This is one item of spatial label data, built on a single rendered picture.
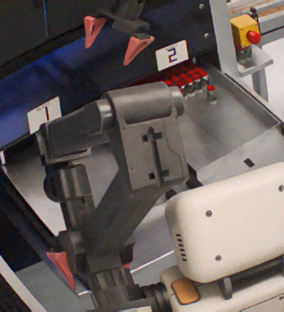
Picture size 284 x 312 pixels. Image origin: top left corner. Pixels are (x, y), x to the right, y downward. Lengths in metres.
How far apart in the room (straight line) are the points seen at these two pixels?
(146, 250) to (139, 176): 0.85
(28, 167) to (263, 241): 0.98
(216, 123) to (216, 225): 0.94
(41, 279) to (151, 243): 0.52
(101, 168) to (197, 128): 0.24
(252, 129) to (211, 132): 0.10
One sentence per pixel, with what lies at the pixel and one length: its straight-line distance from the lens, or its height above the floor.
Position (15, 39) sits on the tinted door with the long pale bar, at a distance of 2.14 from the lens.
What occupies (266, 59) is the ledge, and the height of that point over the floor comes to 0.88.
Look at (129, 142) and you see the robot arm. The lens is 1.29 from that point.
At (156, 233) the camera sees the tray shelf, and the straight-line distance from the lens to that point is 2.17.
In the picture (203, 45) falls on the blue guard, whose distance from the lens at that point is 2.45.
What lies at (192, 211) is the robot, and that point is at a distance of 1.49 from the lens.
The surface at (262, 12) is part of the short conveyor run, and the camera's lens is 2.77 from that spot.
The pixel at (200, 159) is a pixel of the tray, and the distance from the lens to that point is 2.32.
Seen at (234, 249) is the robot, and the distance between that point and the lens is 1.50.
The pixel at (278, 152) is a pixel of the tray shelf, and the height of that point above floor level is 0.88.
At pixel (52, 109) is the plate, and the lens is 2.29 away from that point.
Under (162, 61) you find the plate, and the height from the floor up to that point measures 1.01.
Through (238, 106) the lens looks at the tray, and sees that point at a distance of 2.46.
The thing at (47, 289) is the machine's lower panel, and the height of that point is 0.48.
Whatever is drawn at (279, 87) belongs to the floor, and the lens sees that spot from 3.99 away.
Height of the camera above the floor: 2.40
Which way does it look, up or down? 40 degrees down
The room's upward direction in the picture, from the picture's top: 8 degrees counter-clockwise
